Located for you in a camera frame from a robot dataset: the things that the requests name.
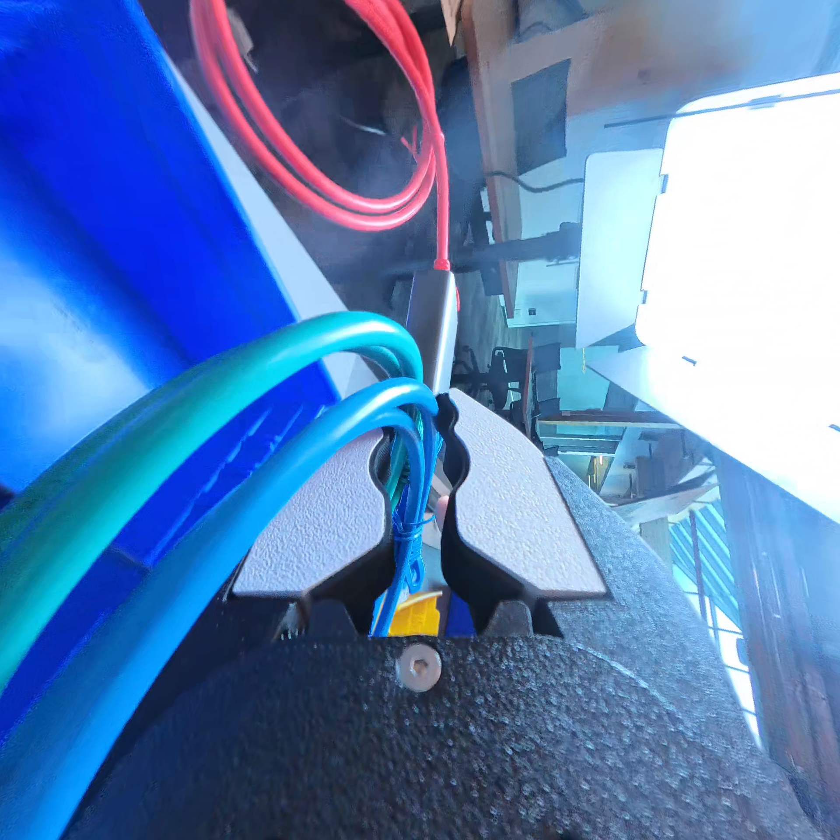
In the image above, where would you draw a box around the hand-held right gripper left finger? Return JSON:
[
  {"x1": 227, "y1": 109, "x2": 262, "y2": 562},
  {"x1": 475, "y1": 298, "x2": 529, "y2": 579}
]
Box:
[{"x1": 231, "y1": 427, "x2": 398, "y2": 636}]

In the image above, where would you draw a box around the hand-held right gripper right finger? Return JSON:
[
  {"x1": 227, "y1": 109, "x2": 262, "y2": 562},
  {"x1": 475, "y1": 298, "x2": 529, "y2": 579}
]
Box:
[{"x1": 434, "y1": 388, "x2": 611, "y2": 636}]

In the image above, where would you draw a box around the blue ethernet cable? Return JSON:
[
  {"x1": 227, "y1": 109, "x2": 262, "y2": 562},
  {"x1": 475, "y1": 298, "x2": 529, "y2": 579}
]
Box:
[{"x1": 0, "y1": 377, "x2": 442, "y2": 840}]

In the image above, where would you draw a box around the green ethernet cable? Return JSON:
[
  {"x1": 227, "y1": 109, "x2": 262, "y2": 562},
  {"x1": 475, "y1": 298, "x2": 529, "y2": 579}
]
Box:
[{"x1": 0, "y1": 311, "x2": 426, "y2": 690}]

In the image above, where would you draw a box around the blue plastic bin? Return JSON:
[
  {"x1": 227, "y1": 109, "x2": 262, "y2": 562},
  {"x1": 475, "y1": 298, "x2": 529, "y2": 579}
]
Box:
[{"x1": 0, "y1": 0, "x2": 342, "y2": 739}]

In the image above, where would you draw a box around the yellow plastic piece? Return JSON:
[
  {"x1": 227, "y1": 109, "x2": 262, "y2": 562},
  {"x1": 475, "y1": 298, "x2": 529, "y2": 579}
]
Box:
[{"x1": 388, "y1": 589, "x2": 443, "y2": 636}]

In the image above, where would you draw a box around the black office chair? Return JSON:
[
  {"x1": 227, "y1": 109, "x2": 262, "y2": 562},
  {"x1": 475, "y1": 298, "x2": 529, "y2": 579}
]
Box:
[{"x1": 489, "y1": 345, "x2": 563, "y2": 422}]

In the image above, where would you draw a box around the silver metal adapter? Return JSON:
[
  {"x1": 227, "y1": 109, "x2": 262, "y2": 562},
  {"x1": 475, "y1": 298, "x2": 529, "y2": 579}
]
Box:
[{"x1": 406, "y1": 268, "x2": 459, "y2": 396}]

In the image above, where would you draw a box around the red cable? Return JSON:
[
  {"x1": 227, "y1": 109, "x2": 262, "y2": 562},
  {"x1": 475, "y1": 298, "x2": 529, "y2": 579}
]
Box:
[{"x1": 189, "y1": 0, "x2": 454, "y2": 271}]

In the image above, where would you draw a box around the thin black cable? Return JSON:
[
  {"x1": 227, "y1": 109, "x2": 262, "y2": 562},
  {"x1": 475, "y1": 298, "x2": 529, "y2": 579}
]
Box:
[{"x1": 484, "y1": 169, "x2": 586, "y2": 195}]

